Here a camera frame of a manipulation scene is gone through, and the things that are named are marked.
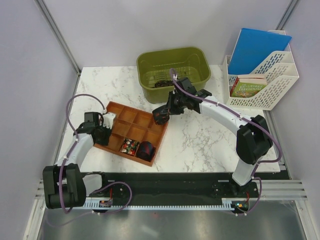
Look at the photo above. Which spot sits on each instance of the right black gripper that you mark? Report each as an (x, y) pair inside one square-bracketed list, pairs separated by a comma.
[(172, 110)]

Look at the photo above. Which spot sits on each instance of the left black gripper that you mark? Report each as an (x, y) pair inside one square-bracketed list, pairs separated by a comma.
[(105, 141)]

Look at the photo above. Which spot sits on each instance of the black orange floral tie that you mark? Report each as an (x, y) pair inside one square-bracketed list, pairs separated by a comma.
[(160, 118)]

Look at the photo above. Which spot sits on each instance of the orange compartment tray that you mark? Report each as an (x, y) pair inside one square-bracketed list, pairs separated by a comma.
[(134, 124)]

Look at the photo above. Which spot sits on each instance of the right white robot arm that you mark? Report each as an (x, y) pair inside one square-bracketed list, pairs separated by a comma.
[(253, 139)]

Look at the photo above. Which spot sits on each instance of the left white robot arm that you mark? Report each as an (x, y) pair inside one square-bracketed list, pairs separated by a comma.
[(64, 185)]

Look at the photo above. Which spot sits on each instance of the dark tie in basin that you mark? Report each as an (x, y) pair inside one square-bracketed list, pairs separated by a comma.
[(163, 83)]

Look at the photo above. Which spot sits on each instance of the rolled colourful floral tie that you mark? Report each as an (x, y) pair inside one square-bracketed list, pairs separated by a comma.
[(129, 147)]

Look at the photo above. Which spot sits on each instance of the rolled dark navy tie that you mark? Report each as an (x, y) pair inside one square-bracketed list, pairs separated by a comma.
[(145, 151)]

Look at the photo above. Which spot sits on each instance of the olive green plastic basin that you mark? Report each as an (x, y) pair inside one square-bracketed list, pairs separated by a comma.
[(187, 62)]

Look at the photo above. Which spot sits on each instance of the green treehouse book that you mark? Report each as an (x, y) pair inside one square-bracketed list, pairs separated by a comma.
[(248, 85)]

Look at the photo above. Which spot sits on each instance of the blue folder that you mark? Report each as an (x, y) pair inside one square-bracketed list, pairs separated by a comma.
[(252, 47)]

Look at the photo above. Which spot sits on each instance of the white file organizer rack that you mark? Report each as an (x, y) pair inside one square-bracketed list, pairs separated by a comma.
[(280, 71)]

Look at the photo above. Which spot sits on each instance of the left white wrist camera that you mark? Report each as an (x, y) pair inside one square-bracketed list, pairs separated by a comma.
[(109, 120)]

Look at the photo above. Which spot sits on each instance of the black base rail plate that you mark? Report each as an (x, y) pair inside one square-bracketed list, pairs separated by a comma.
[(172, 188)]

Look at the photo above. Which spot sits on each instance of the grey slotted cable duct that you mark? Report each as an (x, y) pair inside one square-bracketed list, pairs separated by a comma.
[(96, 204)]

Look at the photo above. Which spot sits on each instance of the aluminium frame rail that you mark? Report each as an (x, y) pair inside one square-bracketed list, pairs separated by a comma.
[(271, 189)]

